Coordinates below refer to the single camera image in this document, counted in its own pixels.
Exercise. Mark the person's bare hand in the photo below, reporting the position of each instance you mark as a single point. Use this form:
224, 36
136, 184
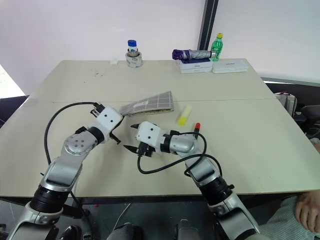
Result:
308, 210

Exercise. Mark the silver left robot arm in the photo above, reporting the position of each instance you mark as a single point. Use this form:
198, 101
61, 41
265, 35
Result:
71, 160

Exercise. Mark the red marker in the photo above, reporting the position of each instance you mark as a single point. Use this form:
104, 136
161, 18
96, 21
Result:
197, 127

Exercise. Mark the dark window frame pillar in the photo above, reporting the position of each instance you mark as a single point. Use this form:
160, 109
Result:
208, 23

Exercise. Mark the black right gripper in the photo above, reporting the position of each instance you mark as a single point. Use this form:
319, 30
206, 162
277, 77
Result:
147, 150

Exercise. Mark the white box with blue lid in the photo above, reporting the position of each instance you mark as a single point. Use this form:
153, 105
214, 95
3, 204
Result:
196, 64

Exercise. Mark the yellow highlighter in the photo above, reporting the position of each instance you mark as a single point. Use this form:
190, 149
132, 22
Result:
184, 115

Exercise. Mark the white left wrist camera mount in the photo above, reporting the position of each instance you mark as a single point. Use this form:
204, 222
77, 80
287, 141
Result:
108, 119

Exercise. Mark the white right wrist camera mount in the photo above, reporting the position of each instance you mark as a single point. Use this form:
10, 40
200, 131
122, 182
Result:
149, 133

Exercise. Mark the small bottle with blue cap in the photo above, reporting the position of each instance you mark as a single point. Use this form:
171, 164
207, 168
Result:
132, 46

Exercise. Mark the small crumpled white paper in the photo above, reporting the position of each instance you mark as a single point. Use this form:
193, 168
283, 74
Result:
114, 61

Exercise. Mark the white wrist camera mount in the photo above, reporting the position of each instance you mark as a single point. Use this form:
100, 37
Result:
149, 133
108, 119

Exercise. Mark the black clamp under table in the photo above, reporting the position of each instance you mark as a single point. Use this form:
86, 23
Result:
75, 208

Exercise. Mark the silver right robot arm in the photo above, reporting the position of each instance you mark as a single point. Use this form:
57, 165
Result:
200, 170

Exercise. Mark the grey grid pouch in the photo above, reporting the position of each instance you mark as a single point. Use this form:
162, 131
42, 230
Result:
152, 103

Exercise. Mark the dark rounded shape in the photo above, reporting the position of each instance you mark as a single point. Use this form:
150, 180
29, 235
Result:
186, 230
125, 232
71, 233

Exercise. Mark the green plastic bottle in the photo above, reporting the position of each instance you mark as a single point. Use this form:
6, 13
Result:
216, 47

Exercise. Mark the grey sweater sleeve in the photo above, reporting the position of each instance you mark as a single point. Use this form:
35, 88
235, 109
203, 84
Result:
282, 220

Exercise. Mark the wide white box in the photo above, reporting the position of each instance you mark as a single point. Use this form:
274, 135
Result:
230, 66

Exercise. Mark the white tape roll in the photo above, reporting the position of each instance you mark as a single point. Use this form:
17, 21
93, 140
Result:
134, 61

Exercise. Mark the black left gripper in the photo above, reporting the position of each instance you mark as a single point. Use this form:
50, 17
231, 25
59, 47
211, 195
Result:
117, 128

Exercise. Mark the folded purple grey umbrella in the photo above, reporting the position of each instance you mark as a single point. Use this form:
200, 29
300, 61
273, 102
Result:
192, 54

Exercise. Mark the white paper bag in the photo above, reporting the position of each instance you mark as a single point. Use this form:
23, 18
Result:
287, 102

